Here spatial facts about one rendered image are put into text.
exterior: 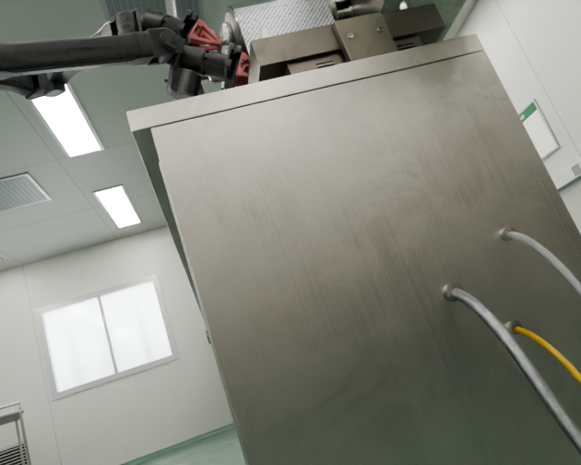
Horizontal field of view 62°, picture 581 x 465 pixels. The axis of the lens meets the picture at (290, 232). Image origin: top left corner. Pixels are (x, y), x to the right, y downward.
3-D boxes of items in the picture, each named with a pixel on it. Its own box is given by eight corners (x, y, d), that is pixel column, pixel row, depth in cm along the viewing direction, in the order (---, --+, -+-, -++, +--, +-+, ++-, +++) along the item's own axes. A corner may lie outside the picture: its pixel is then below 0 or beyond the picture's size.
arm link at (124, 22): (39, 96, 146) (31, 60, 146) (57, 99, 151) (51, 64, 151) (130, 42, 123) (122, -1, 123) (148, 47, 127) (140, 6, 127)
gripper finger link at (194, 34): (215, 46, 121) (180, 34, 122) (217, 65, 128) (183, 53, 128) (225, 26, 124) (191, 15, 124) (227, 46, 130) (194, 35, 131)
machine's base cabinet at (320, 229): (249, 462, 295) (209, 326, 317) (347, 424, 308) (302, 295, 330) (328, 766, 56) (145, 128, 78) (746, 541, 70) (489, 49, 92)
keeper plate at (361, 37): (351, 74, 93) (331, 28, 96) (397, 63, 96) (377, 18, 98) (354, 65, 91) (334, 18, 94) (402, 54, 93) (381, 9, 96)
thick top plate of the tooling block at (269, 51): (255, 112, 107) (247, 89, 108) (418, 74, 115) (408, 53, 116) (259, 65, 92) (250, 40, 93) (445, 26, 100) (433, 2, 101)
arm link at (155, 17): (136, 24, 124) (144, 3, 123) (146, 35, 130) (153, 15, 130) (161, 33, 123) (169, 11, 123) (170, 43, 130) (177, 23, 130)
